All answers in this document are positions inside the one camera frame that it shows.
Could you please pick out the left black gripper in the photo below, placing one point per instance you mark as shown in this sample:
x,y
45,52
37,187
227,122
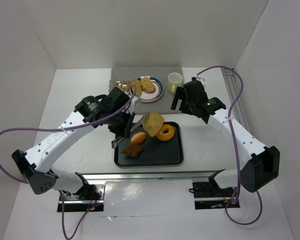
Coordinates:
x,y
125,124

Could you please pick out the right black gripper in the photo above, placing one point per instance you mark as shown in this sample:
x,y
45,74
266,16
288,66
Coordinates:
x,y
181,97

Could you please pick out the seeded bread slice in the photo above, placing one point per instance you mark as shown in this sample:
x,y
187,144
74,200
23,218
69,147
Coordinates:
x,y
147,85
153,123
136,87

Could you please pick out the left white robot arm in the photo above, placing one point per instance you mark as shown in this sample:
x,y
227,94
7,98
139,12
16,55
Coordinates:
x,y
36,163

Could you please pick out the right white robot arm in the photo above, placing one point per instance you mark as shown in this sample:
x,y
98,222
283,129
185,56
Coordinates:
x,y
259,164

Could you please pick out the brown chocolate bread piece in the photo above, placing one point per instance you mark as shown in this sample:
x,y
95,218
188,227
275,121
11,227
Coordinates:
x,y
132,150

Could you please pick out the orange round bun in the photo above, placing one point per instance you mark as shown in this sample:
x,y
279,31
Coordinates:
x,y
138,138

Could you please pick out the pale green mug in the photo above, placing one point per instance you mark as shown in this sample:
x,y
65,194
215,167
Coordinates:
x,y
174,80

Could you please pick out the orange glazed donut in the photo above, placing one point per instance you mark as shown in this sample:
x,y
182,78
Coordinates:
x,y
166,133

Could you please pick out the white plate green red rim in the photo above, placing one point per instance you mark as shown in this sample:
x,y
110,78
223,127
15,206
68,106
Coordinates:
x,y
150,97

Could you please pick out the black serving tray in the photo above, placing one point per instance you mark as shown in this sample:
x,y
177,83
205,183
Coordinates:
x,y
155,153

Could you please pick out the grey placemat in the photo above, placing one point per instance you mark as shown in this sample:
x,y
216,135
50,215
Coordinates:
x,y
163,104

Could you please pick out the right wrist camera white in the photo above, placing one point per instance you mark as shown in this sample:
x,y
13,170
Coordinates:
x,y
200,79

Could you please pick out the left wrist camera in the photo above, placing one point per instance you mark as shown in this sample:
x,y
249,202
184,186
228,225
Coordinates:
x,y
116,99

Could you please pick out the gold spoon green handle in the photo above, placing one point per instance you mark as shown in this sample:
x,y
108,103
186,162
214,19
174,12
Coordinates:
x,y
118,84

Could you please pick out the gold fork green handle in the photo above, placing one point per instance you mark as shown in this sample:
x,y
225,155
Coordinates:
x,y
124,85

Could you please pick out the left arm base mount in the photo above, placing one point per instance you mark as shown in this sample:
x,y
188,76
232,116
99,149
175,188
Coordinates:
x,y
92,199

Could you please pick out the aluminium rail front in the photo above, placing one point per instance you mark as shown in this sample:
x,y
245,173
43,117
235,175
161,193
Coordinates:
x,y
135,176

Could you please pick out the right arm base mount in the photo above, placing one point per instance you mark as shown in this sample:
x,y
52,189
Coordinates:
x,y
209,196

